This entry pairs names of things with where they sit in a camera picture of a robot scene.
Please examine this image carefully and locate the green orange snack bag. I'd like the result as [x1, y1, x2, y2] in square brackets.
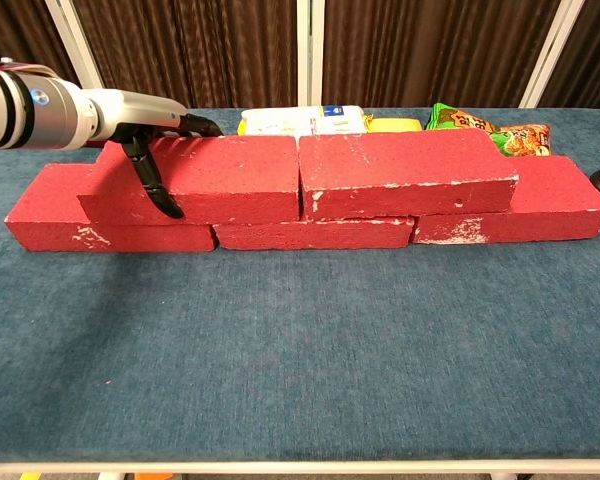
[423, 102, 552, 159]

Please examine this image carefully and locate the red brick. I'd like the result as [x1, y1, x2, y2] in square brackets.
[4, 162, 219, 254]
[212, 215, 415, 251]
[298, 130, 520, 223]
[410, 154, 600, 246]
[76, 135, 301, 226]

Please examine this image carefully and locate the yellow sponge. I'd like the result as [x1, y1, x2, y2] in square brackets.
[365, 117, 424, 134]

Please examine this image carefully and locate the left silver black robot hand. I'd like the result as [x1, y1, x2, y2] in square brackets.
[82, 88, 225, 220]

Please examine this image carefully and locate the blue felt table cover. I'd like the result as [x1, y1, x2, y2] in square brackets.
[0, 107, 600, 464]

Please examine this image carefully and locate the white plastic wrapped packet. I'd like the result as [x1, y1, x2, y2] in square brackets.
[237, 104, 370, 137]

